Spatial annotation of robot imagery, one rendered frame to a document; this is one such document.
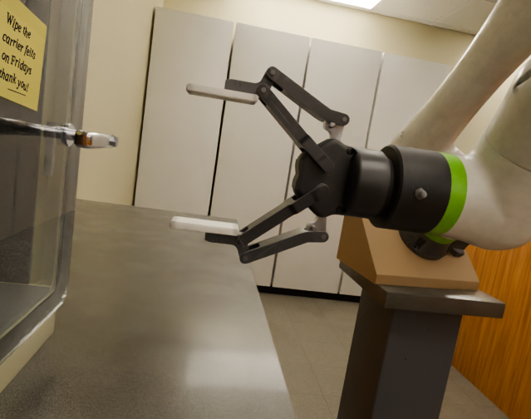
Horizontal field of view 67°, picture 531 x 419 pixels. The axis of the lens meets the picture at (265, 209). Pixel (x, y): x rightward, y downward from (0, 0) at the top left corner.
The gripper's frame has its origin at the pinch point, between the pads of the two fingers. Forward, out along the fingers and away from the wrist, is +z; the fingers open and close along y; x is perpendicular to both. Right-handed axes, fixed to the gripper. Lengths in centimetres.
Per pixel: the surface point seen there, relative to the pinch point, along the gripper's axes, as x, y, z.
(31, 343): -3.6, -23.7, 15.4
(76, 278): -30.7, -25.8, 19.2
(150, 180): -289, -36, 46
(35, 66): 3.4, 6.1, 13.9
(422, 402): -49, -58, -66
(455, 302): -43, -27, -64
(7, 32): 8.1, 7.7, 13.9
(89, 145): 2.7, 0.0, 9.1
